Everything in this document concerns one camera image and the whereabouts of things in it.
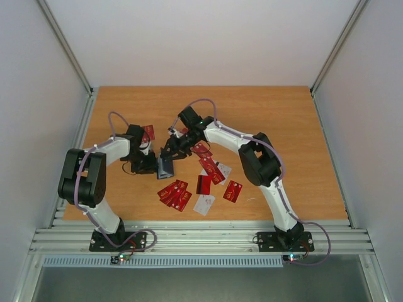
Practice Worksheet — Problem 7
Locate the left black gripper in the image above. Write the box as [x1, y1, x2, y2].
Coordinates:
[125, 150, 159, 174]

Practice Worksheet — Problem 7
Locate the blue leather card holder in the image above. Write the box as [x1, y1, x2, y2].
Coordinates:
[157, 157, 174, 179]

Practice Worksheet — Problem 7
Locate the white card bottom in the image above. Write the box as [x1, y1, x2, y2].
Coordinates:
[193, 195, 215, 216]

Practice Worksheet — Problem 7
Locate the white card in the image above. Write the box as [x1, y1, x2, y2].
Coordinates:
[218, 163, 232, 178]
[193, 195, 215, 216]

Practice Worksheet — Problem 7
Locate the red vip card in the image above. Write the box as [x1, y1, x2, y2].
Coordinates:
[199, 157, 225, 185]
[191, 142, 212, 159]
[157, 180, 186, 203]
[164, 188, 192, 212]
[223, 181, 243, 203]

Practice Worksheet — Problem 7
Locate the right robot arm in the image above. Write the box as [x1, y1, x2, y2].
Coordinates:
[159, 106, 304, 251]

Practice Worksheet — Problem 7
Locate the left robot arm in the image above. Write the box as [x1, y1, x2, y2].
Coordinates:
[58, 125, 157, 250]

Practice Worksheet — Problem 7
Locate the red card far left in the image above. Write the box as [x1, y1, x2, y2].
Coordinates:
[142, 125, 155, 142]

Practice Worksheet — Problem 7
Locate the red stripe card lower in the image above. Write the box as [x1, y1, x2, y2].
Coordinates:
[196, 175, 211, 195]

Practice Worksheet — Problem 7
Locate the white card under stack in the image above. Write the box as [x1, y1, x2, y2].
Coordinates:
[218, 163, 232, 178]

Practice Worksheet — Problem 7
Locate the left controller board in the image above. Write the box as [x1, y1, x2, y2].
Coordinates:
[110, 254, 131, 265]

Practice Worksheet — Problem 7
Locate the controller board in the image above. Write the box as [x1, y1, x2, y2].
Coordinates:
[110, 254, 131, 265]
[283, 254, 308, 262]

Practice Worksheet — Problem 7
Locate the right controller board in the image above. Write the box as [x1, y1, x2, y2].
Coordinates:
[283, 254, 308, 262]

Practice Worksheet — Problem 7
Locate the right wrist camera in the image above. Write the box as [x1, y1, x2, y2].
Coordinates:
[168, 126, 183, 138]

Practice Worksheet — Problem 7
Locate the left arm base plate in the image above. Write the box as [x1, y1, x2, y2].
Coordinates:
[89, 231, 147, 252]

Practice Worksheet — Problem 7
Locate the aluminium rail frame front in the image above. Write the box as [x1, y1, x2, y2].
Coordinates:
[29, 219, 375, 255]

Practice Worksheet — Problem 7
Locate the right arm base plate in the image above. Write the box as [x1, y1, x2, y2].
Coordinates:
[253, 232, 315, 252]

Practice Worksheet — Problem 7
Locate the grey slotted cable duct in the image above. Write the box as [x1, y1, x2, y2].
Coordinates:
[42, 255, 283, 269]

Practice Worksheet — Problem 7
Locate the left aluminium corner post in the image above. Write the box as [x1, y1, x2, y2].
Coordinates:
[35, 0, 93, 96]

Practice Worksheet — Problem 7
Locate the aluminium corner post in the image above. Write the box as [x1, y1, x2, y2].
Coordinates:
[310, 0, 370, 98]
[35, 0, 93, 96]

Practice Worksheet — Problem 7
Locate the right aluminium corner post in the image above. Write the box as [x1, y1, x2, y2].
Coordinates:
[310, 0, 370, 98]

